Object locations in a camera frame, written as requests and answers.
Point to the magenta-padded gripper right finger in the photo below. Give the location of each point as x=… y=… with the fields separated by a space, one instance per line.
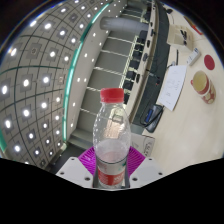
x=136 y=160

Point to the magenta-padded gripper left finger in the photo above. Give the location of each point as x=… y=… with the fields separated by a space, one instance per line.
x=86 y=160

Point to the clear red-capped water bottle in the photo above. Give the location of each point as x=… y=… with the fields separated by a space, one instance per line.
x=111 y=133

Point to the black desk conference unit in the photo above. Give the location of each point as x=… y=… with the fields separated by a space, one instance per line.
x=152 y=118

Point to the white printed paper sheet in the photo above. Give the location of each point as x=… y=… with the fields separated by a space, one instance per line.
x=173 y=86

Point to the recessed ceiling lights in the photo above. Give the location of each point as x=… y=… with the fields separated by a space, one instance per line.
x=45 y=80

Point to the row of black office chairs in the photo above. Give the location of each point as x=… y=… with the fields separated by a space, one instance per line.
x=135 y=63

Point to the red and cream mug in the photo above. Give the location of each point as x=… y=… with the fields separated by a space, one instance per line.
x=206 y=90

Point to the long curved conference desk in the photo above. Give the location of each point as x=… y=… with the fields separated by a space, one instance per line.
x=160 y=50

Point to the white remote control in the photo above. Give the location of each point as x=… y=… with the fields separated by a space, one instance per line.
x=193 y=56

